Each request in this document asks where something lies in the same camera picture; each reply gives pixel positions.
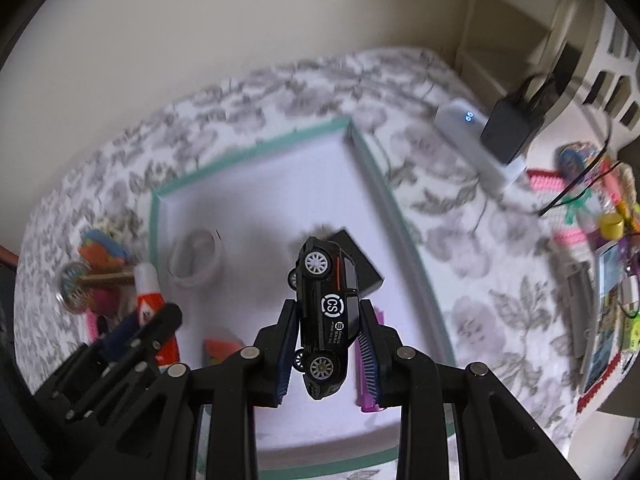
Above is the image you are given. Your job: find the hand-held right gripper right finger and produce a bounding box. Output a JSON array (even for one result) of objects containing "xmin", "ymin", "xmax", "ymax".
[{"xmin": 357, "ymin": 299, "xmax": 571, "ymax": 480}]

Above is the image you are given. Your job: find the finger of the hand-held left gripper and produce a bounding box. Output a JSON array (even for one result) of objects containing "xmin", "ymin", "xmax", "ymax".
[
  {"xmin": 50, "ymin": 310, "xmax": 142, "ymax": 402},
  {"xmin": 65, "ymin": 303, "xmax": 183, "ymax": 421}
]

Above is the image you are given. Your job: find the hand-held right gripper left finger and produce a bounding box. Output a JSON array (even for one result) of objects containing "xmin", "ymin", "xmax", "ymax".
[{"xmin": 100, "ymin": 299, "xmax": 301, "ymax": 480}]

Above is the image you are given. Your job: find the purple flash drive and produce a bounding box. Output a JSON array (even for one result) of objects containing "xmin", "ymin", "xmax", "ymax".
[{"xmin": 354, "ymin": 309, "xmax": 387, "ymax": 414}]

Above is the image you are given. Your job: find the red and white small bottle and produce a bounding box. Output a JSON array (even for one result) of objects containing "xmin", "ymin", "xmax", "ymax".
[{"xmin": 134, "ymin": 262, "xmax": 181, "ymax": 366}]

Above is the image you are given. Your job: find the black toy car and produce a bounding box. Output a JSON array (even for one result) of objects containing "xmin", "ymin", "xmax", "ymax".
[{"xmin": 287, "ymin": 236, "xmax": 362, "ymax": 401}]

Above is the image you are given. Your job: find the white wristband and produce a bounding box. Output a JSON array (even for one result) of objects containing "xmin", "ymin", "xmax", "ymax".
[{"xmin": 167, "ymin": 229, "xmax": 223, "ymax": 287}]

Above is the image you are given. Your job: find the orange and blue toy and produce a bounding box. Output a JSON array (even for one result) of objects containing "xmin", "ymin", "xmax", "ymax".
[{"xmin": 80, "ymin": 230, "xmax": 132, "ymax": 266}]

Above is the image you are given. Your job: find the black charger cube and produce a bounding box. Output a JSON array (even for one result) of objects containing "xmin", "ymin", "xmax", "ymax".
[{"xmin": 325, "ymin": 229, "xmax": 386, "ymax": 298}]

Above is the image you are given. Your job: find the teal cardboard box tray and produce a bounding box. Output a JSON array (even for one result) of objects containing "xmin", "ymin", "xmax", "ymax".
[{"xmin": 149, "ymin": 116, "xmax": 458, "ymax": 480}]

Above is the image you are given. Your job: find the pink wristwatch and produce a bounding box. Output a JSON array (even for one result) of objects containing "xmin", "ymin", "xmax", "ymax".
[{"xmin": 85, "ymin": 310, "xmax": 108, "ymax": 343}]

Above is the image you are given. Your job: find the pink ball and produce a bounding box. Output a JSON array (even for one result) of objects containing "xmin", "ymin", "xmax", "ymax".
[{"xmin": 92, "ymin": 287, "xmax": 123, "ymax": 316}]

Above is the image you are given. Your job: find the silver harmonica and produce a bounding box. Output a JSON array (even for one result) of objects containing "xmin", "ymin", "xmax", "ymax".
[{"xmin": 80, "ymin": 269, "xmax": 137, "ymax": 286}]

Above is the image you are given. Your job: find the dark wooden furniture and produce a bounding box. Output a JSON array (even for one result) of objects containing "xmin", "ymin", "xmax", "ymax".
[{"xmin": 0, "ymin": 242, "xmax": 23, "ymax": 396}]

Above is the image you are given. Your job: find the smartphone with printed case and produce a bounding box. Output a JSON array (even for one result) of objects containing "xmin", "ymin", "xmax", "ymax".
[{"xmin": 585, "ymin": 242, "xmax": 628, "ymax": 391}]

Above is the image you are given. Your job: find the pink brick strip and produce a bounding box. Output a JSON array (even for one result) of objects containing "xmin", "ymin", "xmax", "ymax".
[{"xmin": 525, "ymin": 170, "xmax": 576, "ymax": 196}]

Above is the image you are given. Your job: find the white power strip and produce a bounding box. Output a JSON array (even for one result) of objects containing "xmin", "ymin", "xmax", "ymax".
[{"xmin": 434, "ymin": 100, "xmax": 528, "ymax": 193}]

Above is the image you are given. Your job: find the small green box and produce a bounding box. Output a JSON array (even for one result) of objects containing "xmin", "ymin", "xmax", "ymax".
[{"xmin": 620, "ymin": 320, "xmax": 640, "ymax": 356}]

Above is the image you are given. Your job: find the black power adapter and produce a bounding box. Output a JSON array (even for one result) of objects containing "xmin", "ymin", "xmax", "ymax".
[{"xmin": 480, "ymin": 97, "xmax": 543, "ymax": 166}]

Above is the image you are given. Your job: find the yellow bottle cap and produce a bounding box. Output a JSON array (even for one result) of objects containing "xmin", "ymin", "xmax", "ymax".
[{"xmin": 600, "ymin": 212, "xmax": 626, "ymax": 241}]

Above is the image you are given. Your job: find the colourful tape roll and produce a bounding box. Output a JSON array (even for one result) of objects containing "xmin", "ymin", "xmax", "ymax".
[{"xmin": 557, "ymin": 142, "xmax": 601, "ymax": 173}]

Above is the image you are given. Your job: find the white wooden shelf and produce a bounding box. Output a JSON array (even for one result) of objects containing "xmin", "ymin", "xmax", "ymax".
[{"xmin": 457, "ymin": 0, "xmax": 581, "ymax": 101}]

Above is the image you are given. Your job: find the black cable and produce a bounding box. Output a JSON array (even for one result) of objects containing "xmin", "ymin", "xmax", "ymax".
[{"xmin": 520, "ymin": 72, "xmax": 621, "ymax": 218}]

